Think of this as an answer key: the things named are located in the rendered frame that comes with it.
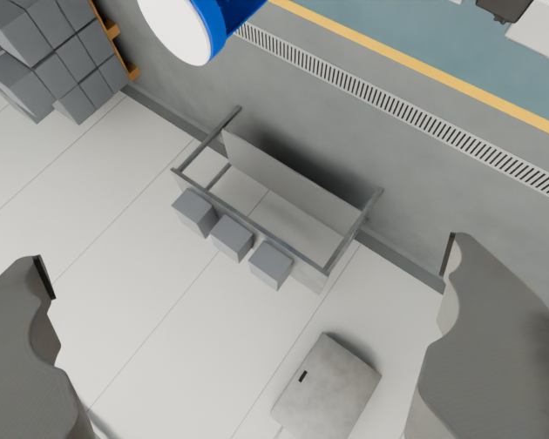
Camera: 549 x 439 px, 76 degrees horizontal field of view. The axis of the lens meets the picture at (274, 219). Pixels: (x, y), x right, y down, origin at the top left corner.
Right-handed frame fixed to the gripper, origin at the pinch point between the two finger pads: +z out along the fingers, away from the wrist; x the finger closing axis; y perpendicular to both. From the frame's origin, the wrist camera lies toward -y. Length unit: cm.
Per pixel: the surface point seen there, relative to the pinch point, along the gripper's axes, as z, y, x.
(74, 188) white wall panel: 366, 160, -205
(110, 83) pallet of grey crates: 408, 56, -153
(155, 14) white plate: 114, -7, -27
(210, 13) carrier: 102, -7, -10
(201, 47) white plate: 106, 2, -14
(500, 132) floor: 164, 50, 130
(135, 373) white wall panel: 204, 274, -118
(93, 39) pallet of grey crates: 384, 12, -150
